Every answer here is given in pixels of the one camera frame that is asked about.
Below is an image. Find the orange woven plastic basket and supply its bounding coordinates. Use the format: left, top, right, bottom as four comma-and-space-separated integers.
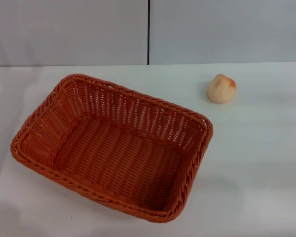
10, 73, 214, 224

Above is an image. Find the cream peach-shaped toy bun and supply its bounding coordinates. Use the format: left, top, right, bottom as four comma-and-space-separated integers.
206, 73, 237, 102

